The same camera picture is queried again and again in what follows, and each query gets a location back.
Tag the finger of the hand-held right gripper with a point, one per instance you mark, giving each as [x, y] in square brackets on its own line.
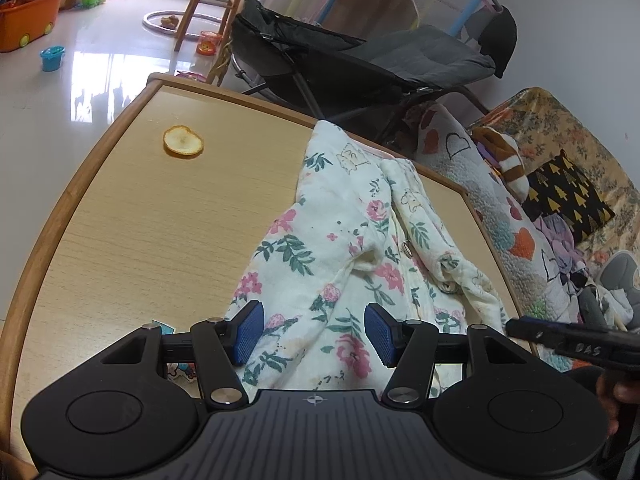
[575, 347]

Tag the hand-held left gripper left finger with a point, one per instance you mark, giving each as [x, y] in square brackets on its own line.
[248, 332]

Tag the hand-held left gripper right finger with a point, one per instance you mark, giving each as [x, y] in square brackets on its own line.
[382, 335]

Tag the floral white baby garment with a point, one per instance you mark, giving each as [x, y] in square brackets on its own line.
[340, 260]

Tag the pile of purple clothes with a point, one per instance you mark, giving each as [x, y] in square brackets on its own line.
[562, 255]

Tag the person's right hand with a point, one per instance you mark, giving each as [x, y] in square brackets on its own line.
[607, 400]

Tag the dark grey cloth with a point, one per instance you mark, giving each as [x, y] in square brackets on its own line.
[590, 305]

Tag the cartoon child sticker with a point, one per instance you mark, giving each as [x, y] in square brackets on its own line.
[180, 371]

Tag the grey fabric item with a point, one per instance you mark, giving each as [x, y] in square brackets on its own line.
[622, 275]

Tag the person's dark clothing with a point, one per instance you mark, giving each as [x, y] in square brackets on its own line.
[625, 450]

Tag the black cushion gold trees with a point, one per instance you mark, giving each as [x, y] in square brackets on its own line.
[565, 200]

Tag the heart patterned quilt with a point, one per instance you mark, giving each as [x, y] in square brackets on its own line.
[500, 200]

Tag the brown white plush toy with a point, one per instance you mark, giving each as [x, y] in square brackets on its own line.
[505, 160]

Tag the yellow fruit slice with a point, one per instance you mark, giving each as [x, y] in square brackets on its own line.
[183, 141]

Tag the floral covered sofa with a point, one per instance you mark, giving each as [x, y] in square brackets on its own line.
[575, 125]

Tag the pink toy drum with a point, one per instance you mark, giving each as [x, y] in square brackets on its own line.
[190, 76]

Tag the grey folding recliner chair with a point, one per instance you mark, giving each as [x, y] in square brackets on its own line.
[400, 55]

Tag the orange toy cup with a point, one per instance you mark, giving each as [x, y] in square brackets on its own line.
[208, 42]

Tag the black hanging garment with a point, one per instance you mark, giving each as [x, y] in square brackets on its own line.
[500, 40]

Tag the small brown toy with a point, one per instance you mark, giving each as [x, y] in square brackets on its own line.
[169, 21]

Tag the wooden bar stool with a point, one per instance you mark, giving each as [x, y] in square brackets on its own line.
[210, 0]

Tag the blue toy bucket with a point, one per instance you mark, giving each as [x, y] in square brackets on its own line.
[52, 57]

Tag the orange storage bin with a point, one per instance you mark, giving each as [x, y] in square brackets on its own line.
[25, 20]

